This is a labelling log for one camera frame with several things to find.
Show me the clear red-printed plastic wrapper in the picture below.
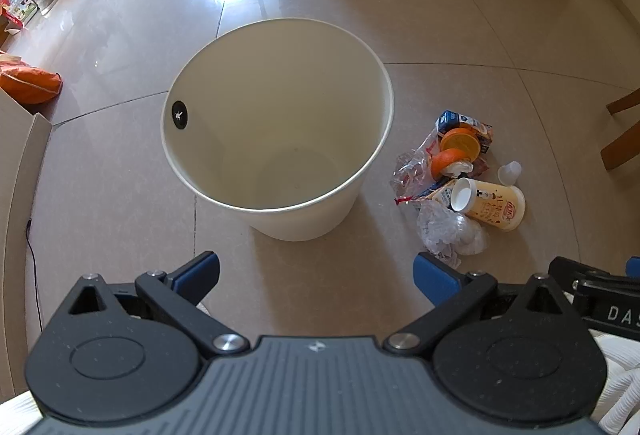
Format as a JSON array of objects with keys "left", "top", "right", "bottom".
[{"left": 390, "top": 127, "right": 441, "bottom": 202}]

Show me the blue milk carton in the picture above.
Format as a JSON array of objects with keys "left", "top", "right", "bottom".
[{"left": 436, "top": 110, "right": 494, "bottom": 156}]

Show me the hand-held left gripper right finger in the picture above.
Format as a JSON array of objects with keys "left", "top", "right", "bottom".
[{"left": 382, "top": 251, "right": 572, "bottom": 357}]

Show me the black cable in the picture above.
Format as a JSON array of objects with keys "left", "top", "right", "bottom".
[{"left": 24, "top": 219, "right": 46, "bottom": 336}]

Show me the orange fruit half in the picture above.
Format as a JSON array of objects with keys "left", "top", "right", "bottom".
[{"left": 430, "top": 148, "right": 471, "bottom": 180}]

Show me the yellow instant noodle cup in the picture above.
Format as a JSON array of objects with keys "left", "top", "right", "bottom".
[{"left": 450, "top": 177, "right": 527, "bottom": 232}]

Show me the orange bag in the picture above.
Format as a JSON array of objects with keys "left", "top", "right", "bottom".
[{"left": 0, "top": 49, "right": 64, "bottom": 106}]

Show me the person's right hand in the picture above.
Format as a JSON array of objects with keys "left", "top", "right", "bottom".
[{"left": 590, "top": 332, "right": 640, "bottom": 435}]

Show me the clear plastic bag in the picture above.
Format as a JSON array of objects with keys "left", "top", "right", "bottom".
[{"left": 416, "top": 199, "right": 489, "bottom": 267}]

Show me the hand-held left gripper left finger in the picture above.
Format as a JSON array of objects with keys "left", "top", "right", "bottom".
[{"left": 64, "top": 251, "right": 251, "bottom": 357}]

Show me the white plastic bin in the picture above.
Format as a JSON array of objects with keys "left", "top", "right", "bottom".
[{"left": 160, "top": 17, "right": 395, "bottom": 243}]

